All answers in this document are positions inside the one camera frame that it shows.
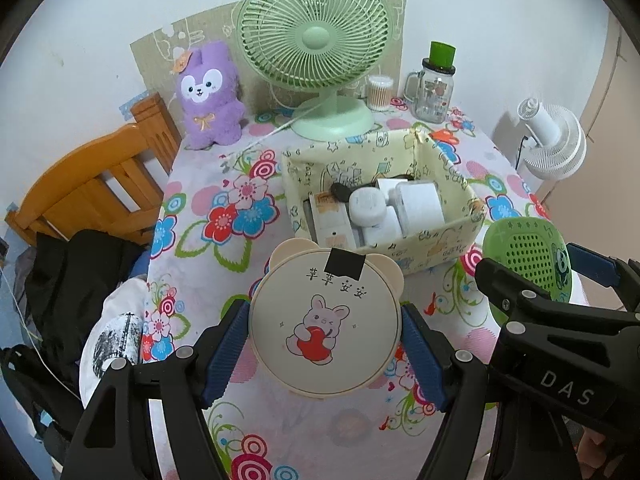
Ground purple plush rabbit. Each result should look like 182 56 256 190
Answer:
176 42 246 151

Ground white floor fan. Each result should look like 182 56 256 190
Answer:
517 98 587 179

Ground white charger brick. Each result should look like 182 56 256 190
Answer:
361 221 403 249

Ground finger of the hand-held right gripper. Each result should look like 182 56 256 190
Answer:
567 243 640 311
474 257 640 328

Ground glass mug jar green lid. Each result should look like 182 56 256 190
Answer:
404 41 457 123

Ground yellow printed storage box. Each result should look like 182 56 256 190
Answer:
281 127 487 276

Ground large white cube charger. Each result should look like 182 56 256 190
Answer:
395 181 446 237

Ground black jacket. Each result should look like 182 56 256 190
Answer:
25 230 151 346

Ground black backpack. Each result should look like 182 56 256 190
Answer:
0 345 83 461

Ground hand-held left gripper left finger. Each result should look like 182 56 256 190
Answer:
64 297 251 480

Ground green round perforated case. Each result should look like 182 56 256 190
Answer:
482 217 576 328

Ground white power strip box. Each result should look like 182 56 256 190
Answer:
305 192 358 250

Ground beige wooden door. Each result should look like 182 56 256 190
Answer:
537 10 640 306

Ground green desk fan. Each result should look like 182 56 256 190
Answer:
236 0 392 141

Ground floral tablecloth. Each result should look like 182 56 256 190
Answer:
141 105 586 480

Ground white printed tote bag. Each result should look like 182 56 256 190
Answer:
79 277 148 406

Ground white round device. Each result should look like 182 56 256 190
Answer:
348 187 387 226

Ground small white cube charger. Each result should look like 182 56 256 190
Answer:
376 178 408 206

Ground cream bear-ear round mirror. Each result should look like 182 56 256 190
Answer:
248 239 405 400

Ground white charging cable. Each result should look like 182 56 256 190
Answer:
0 270 81 401

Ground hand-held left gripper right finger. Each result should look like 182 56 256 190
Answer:
400 304 503 480

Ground blue patterned tape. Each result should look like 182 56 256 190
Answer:
121 90 151 117

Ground white fan power cord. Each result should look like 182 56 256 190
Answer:
220 102 321 161

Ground person's right hand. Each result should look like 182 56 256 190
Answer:
575 427 616 480

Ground cotton swab container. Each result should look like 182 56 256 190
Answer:
367 75 394 112

